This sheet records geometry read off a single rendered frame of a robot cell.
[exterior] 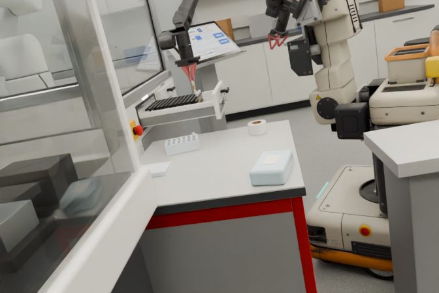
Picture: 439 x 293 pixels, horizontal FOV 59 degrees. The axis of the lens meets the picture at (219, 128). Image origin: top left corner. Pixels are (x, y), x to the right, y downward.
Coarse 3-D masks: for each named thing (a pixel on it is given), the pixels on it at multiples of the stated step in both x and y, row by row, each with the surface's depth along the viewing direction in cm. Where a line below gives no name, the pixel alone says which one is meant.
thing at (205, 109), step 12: (204, 96) 179; (144, 108) 172; (168, 108) 157; (180, 108) 156; (192, 108) 156; (204, 108) 155; (144, 120) 159; (156, 120) 159; (168, 120) 158; (180, 120) 158
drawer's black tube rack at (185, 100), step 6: (180, 96) 177; (186, 96) 174; (192, 96) 170; (156, 102) 173; (162, 102) 170; (168, 102) 167; (174, 102) 164; (180, 102) 161; (186, 102) 159; (192, 102) 160; (150, 108) 162; (156, 108) 162; (162, 108) 172
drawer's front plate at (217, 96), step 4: (220, 84) 169; (216, 88) 160; (220, 88) 166; (224, 88) 179; (212, 92) 153; (216, 92) 154; (212, 96) 152; (216, 96) 152; (220, 96) 163; (224, 96) 175; (216, 100) 152; (220, 100) 161; (216, 104) 152; (224, 104) 170; (216, 108) 153; (220, 108) 157; (224, 108) 168; (216, 112) 153; (220, 112) 155; (216, 116) 154; (220, 116) 154
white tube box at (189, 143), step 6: (174, 138) 148; (180, 138) 146; (186, 138) 145; (192, 138) 143; (198, 138) 149; (168, 144) 142; (174, 144) 141; (180, 144) 141; (186, 144) 141; (192, 144) 141; (198, 144) 141; (168, 150) 141; (174, 150) 141; (180, 150) 141; (186, 150) 142; (192, 150) 142
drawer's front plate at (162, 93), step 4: (168, 84) 204; (172, 84) 213; (160, 88) 194; (164, 88) 196; (156, 92) 186; (160, 92) 188; (164, 92) 194; (168, 92) 202; (160, 96) 187; (164, 96) 193; (168, 96) 200; (172, 96) 209
